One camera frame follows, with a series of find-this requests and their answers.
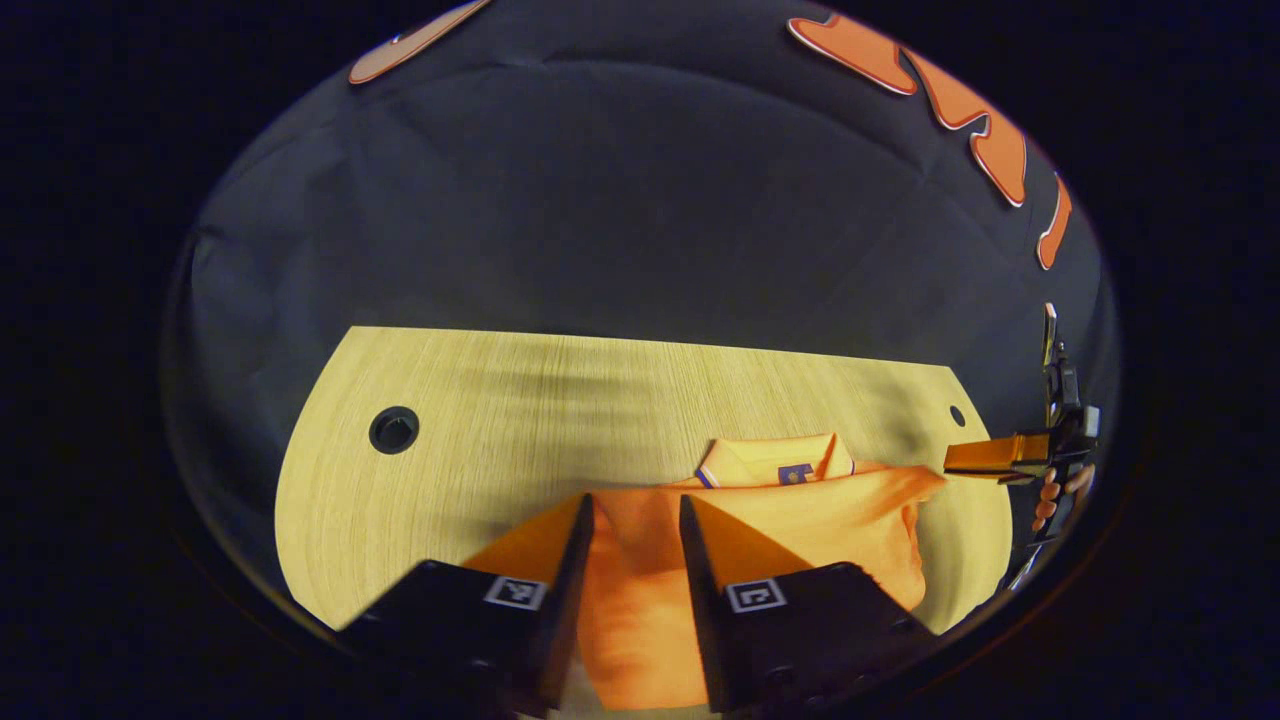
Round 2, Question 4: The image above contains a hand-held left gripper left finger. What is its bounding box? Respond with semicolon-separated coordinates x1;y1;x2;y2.
340;492;596;716

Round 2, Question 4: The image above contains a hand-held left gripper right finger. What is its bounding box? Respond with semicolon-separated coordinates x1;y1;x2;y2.
678;493;941;713

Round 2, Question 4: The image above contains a yellow polo T-shirt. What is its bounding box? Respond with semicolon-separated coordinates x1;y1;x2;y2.
575;433;949;711

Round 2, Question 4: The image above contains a black backdrop cloth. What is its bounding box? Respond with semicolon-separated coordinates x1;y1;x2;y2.
160;0;1116;601

